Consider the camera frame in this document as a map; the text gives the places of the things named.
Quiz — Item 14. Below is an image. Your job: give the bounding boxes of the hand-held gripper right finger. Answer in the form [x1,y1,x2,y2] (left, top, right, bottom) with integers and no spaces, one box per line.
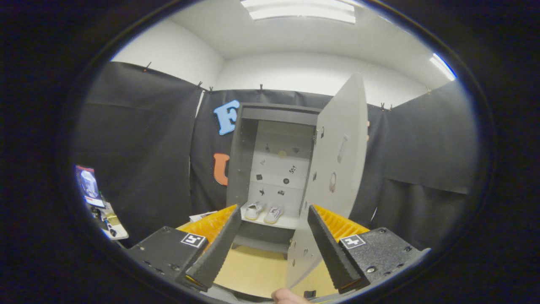
[307,204,432,295]

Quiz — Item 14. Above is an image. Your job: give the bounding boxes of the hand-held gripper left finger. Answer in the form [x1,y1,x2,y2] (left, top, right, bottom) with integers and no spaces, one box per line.
[127,204,242,292]

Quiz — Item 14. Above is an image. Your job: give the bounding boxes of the white canvas shoe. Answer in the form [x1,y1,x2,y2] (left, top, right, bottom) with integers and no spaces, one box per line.
[264,206,284,224]
[244,202,266,221]

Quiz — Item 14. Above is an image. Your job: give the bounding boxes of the dark grey shoe cabinet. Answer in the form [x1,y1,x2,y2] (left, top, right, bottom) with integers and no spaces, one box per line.
[227,103,334,256]

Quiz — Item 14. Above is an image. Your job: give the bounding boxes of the light grey shoe cabinet door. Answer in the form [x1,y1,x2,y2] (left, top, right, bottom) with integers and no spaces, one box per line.
[286,72,369,290]

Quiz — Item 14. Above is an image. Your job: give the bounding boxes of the white cabinet shelf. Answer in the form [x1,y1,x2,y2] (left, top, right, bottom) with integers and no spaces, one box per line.
[240,202,301,230]

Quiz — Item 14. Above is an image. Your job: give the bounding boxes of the white book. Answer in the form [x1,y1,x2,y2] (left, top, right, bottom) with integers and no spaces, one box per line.
[189,211,218,223]

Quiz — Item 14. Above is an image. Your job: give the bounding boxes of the white cluttered side table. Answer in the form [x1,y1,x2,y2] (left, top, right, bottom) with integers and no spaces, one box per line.
[91,203,129,240]

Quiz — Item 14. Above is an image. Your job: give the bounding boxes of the black backdrop cloth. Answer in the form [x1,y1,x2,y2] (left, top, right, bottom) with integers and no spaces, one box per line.
[74,61,479,254]

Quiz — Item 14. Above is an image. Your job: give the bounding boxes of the small ceiling light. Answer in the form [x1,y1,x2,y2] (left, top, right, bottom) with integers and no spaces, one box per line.
[429,53,457,81]

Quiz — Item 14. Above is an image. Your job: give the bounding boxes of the long ceiling light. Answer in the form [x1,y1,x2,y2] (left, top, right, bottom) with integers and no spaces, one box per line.
[240,0,357,24]

